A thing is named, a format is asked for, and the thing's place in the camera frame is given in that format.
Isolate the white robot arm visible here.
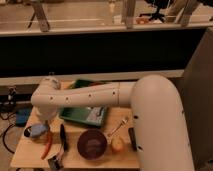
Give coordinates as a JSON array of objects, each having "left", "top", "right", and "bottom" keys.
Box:
[{"left": 31, "top": 75, "right": 195, "bottom": 171}]

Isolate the metal cup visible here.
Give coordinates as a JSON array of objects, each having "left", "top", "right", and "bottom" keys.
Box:
[{"left": 24, "top": 126, "right": 39, "bottom": 139}]

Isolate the green tray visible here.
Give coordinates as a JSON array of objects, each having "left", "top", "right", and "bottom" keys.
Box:
[{"left": 58, "top": 78, "right": 109, "bottom": 128}]

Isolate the silver fork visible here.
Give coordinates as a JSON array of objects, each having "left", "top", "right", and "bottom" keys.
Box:
[{"left": 107, "top": 117, "right": 129, "bottom": 137}]

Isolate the black remote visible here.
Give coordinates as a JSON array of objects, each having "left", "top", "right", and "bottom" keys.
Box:
[{"left": 128, "top": 127, "right": 137, "bottom": 151}]

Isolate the yellow apple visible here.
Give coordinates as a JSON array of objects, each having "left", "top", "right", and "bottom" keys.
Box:
[{"left": 111, "top": 137, "right": 124, "bottom": 153}]

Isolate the purple bowl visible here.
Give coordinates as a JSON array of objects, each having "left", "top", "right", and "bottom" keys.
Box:
[{"left": 77, "top": 129, "right": 107, "bottom": 160}]

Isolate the black knife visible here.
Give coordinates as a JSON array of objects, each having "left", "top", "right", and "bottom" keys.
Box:
[{"left": 60, "top": 124, "right": 69, "bottom": 152}]

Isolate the blue box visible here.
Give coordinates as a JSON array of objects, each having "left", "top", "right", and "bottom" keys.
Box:
[{"left": 15, "top": 108, "right": 32, "bottom": 127}]

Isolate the red chili pepper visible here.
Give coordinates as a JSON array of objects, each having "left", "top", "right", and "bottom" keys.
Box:
[{"left": 41, "top": 131, "right": 52, "bottom": 160}]

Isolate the small black metal clip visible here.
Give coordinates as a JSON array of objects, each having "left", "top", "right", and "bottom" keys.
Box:
[{"left": 48, "top": 156, "right": 63, "bottom": 171}]

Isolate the black cable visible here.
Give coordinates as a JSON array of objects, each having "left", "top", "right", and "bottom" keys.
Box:
[{"left": 1, "top": 123, "right": 17, "bottom": 154}]

